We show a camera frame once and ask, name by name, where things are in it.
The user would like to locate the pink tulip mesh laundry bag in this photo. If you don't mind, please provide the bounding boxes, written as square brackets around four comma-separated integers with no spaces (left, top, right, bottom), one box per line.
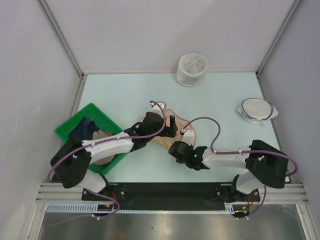
[137,109,196,149]

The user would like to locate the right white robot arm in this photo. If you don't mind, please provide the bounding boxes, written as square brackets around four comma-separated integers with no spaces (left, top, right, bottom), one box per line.
[168,140,289,201]

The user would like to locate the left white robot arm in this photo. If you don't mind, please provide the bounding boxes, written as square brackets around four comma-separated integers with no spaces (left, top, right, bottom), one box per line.
[50,111,178,200]

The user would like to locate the white cylindrical mesh laundry bag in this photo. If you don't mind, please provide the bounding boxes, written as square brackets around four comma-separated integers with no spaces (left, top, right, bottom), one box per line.
[176,53,208,87]

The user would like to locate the flat white mesh laundry bag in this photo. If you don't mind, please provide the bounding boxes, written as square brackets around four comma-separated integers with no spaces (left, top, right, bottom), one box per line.
[237,97,279,125]

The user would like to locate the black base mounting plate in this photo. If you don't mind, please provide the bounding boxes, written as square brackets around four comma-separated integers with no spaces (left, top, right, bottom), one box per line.
[81,181,261,211]

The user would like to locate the green plastic tray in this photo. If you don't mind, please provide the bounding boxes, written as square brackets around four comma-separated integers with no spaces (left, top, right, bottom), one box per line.
[54,102,127,175]

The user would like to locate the beige cloth in tray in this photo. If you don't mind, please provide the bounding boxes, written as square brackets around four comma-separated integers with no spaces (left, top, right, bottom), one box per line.
[92,130,119,166]

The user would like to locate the navy garment in tray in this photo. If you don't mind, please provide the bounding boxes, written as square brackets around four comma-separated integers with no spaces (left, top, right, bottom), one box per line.
[68,117,100,140]

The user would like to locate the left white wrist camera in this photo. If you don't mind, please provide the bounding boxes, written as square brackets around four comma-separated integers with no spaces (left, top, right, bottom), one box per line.
[149,101,167,115]

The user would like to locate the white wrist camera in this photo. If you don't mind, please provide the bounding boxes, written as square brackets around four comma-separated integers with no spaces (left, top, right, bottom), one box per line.
[180,128,196,146]
[149,101,167,115]

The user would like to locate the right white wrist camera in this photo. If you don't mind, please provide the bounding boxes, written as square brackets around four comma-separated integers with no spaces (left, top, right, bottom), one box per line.
[180,128,196,146]

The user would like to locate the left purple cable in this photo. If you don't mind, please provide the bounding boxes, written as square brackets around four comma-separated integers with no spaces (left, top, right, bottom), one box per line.
[46,100,167,221]

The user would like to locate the aluminium frame rail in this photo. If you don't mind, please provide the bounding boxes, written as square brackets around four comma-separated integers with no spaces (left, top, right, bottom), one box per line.
[35,182,309,205]

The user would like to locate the white slotted cable duct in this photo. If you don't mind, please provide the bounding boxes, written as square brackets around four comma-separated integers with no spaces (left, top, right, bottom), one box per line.
[46,202,247,215]

